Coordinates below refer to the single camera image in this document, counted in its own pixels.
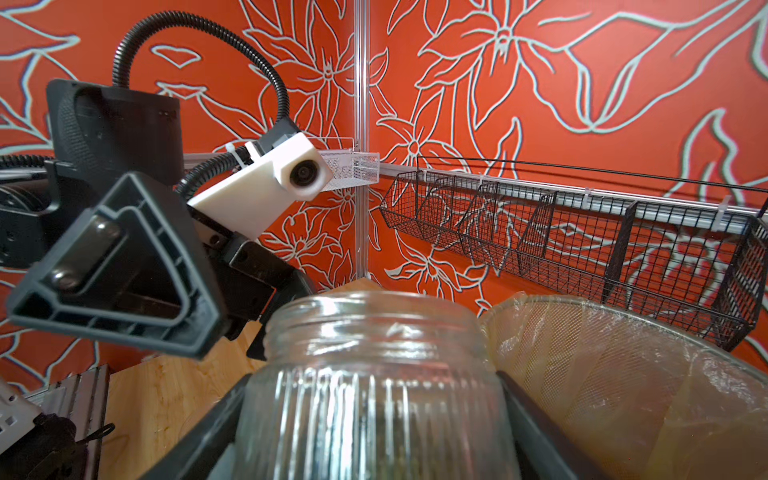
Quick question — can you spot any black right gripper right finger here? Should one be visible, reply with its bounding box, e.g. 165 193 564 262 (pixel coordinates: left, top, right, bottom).
497 371 606 479

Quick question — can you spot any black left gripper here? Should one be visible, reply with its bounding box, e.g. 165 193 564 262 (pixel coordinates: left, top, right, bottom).
6 172 315 361

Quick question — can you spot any black wire wall basket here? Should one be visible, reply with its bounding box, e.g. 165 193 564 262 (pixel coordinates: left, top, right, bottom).
381 165 767 350

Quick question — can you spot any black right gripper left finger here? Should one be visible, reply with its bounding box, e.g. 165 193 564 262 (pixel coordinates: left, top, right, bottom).
141 374 251 480

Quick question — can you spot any yellow plastic bin liner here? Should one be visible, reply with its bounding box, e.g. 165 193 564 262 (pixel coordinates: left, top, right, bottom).
479 294 767 479

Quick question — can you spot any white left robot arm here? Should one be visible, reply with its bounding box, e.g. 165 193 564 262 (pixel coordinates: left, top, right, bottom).
1 11 332 359

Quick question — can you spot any beige lidded jar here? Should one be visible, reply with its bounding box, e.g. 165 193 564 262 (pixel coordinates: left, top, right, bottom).
234 291 520 479

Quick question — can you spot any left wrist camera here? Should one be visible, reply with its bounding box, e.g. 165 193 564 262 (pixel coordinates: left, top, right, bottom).
188 132 333 240

